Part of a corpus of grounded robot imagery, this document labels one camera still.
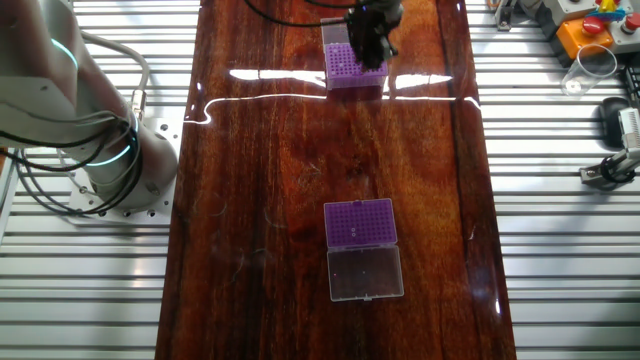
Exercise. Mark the silver ribbed camera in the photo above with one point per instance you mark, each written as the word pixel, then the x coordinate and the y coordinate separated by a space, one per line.
pixel 631 125

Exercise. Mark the dark wooden board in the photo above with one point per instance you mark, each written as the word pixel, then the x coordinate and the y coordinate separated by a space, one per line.
pixel 250 300

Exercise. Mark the colourful small toy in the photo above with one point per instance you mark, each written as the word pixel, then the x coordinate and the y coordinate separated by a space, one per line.
pixel 609 9

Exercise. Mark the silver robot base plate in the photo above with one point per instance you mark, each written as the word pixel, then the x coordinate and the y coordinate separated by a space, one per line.
pixel 165 135

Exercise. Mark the black keyboard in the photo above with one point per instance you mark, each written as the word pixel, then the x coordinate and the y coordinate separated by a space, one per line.
pixel 634 85

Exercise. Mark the grey box red button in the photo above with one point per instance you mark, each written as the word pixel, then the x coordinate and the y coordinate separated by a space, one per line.
pixel 627 32

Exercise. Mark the clear plastic cup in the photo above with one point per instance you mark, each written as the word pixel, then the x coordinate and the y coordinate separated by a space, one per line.
pixel 590 67

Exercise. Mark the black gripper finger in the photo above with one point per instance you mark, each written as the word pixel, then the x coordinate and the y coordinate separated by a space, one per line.
pixel 369 57
pixel 391 49

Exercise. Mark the aluminium corner bracket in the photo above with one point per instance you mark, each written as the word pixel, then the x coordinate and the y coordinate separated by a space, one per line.
pixel 505 15

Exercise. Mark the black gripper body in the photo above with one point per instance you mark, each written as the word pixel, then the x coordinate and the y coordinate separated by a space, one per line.
pixel 367 27

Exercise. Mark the grey control box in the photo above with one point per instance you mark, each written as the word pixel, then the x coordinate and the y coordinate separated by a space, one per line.
pixel 570 10

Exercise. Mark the orange emergency stop button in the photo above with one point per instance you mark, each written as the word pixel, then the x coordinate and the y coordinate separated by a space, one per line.
pixel 582 37

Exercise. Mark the purple pipette tip box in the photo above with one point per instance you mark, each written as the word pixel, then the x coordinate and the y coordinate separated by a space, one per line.
pixel 340 75
pixel 360 220

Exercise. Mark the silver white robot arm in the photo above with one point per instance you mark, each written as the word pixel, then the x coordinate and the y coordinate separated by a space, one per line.
pixel 40 75

